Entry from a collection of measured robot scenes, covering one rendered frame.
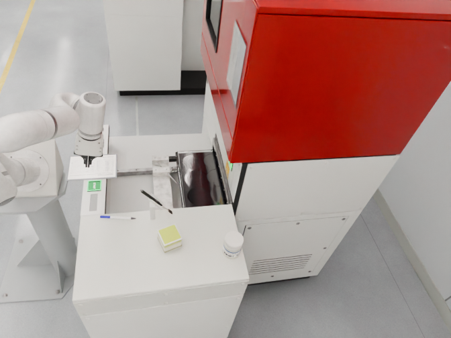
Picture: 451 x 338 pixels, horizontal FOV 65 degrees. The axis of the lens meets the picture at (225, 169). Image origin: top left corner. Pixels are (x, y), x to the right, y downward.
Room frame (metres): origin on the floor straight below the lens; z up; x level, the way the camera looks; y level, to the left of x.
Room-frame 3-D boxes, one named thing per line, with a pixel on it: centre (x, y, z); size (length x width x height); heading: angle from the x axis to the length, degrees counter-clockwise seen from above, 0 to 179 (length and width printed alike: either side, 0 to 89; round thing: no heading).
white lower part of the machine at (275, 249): (1.43, -0.26, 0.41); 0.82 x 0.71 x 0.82; 18
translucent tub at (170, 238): (0.69, 0.16, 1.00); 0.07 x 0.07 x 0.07; 36
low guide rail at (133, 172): (1.17, 0.31, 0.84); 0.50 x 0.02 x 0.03; 108
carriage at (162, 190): (1.03, 0.28, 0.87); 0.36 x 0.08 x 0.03; 18
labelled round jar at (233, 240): (0.71, -0.08, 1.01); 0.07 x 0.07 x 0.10
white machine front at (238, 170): (1.33, 0.06, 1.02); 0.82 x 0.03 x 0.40; 18
